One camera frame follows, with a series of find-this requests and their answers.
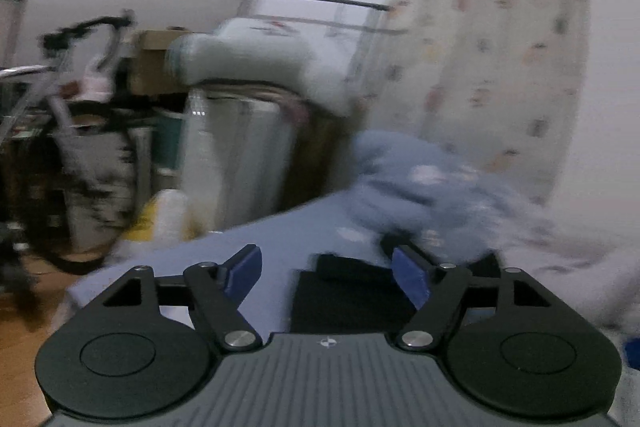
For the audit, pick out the white plush bolster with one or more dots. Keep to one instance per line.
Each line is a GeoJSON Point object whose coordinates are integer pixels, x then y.
{"type": "Point", "coordinates": [250, 57]}

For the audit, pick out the black bicycle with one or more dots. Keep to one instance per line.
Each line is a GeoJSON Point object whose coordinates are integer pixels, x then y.
{"type": "Point", "coordinates": [57, 41]}

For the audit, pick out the teal storage bin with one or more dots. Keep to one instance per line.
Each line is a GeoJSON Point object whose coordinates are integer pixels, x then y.
{"type": "Point", "coordinates": [167, 137]}

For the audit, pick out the pineapple print curtain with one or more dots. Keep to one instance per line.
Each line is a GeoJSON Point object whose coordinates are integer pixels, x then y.
{"type": "Point", "coordinates": [490, 57]}

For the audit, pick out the cardboard box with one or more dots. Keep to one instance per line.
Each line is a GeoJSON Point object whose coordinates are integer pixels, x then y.
{"type": "Point", "coordinates": [150, 67]}

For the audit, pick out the pink white plush toy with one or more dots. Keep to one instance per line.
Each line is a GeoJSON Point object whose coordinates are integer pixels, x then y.
{"type": "Point", "coordinates": [95, 79]}

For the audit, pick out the yellow plastic bag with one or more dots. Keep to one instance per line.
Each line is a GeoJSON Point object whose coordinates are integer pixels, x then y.
{"type": "Point", "coordinates": [165, 212]}

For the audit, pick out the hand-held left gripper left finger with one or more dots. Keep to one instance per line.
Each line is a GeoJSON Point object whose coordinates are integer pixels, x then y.
{"type": "Point", "coordinates": [247, 272]}

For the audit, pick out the plastic wrapped white mattress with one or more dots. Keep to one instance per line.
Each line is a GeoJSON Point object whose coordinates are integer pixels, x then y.
{"type": "Point", "coordinates": [235, 147]}

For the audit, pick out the blue printed duvet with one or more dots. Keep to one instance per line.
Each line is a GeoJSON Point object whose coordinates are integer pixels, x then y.
{"type": "Point", "coordinates": [425, 187]}

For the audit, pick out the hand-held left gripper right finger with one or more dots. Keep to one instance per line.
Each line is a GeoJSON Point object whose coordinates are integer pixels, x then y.
{"type": "Point", "coordinates": [410, 277]}

